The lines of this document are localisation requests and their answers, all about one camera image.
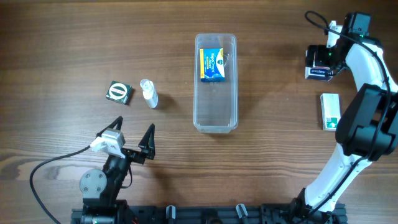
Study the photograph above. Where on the green Zam-Buk tin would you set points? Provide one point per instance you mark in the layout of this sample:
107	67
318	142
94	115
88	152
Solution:
119	92

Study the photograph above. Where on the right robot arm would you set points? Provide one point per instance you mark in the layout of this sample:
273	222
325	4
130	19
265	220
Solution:
367	129

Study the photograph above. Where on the white blue Hansaplast box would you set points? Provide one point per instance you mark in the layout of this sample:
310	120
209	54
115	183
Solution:
311	71

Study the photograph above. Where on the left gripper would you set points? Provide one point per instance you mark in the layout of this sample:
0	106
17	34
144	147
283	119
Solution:
131	154

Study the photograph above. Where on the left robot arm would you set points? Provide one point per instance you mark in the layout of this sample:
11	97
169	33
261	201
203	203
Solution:
100	187

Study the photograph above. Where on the white spray bottle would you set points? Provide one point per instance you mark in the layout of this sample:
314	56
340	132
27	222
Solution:
149	93

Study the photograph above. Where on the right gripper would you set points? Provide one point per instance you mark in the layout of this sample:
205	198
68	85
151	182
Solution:
319	60

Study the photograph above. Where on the clear plastic container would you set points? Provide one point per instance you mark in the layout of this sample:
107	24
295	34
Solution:
216	104

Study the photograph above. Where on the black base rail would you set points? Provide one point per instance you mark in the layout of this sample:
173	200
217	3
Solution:
265	213

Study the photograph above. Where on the white green medicine box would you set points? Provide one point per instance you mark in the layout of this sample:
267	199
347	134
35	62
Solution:
330	105

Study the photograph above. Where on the blue yellow VapoDrops box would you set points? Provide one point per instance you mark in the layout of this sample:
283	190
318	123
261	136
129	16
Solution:
212	65

